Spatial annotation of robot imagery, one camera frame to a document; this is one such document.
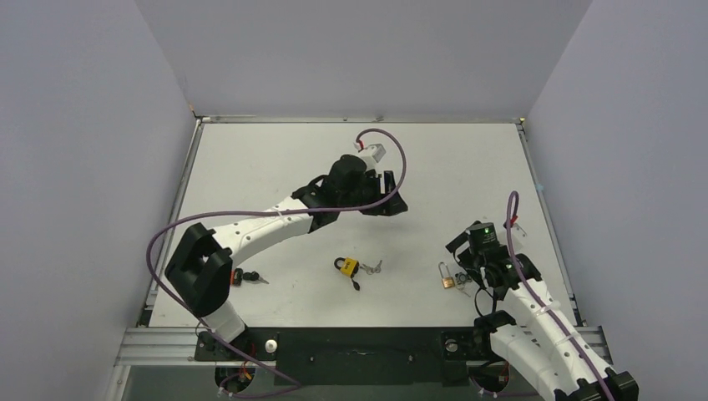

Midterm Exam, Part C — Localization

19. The orange padlock with keys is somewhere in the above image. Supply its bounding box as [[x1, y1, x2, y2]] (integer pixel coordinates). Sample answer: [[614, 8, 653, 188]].
[[230, 268, 269, 287]]

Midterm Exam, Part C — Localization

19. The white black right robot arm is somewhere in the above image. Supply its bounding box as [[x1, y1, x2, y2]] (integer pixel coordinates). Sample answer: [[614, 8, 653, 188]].
[[442, 221, 640, 400]]

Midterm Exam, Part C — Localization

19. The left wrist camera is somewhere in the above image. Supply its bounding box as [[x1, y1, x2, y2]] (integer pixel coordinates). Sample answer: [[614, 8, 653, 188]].
[[357, 144, 386, 170]]

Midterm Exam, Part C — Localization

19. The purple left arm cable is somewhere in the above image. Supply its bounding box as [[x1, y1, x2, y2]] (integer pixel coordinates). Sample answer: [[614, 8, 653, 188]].
[[145, 128, 408, 388]]

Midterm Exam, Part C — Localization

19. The yellow padlock with keys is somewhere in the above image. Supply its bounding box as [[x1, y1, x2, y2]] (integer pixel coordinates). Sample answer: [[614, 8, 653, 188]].
[[333, 257, 382, 291]]

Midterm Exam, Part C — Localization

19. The small brass padlock with keys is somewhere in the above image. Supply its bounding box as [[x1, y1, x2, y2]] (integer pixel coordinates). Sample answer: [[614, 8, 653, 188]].
[[437, 261, 471, 297]]

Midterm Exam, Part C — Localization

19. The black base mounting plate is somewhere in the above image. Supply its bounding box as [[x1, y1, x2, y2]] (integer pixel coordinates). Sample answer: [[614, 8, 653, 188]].
[[193, 326, 527, 388]]

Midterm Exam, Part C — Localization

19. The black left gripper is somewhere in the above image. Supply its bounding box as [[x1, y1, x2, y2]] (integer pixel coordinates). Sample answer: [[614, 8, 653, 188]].
[[339, 171, 406, 217]]

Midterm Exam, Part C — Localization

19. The aluminium rail frame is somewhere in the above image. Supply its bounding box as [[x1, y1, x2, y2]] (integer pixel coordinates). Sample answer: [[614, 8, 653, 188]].
[[113, 327, 222, 368]]

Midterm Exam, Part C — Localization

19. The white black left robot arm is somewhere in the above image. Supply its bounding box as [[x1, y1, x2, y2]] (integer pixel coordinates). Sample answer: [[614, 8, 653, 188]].
[[165, 155, 408, 359]]

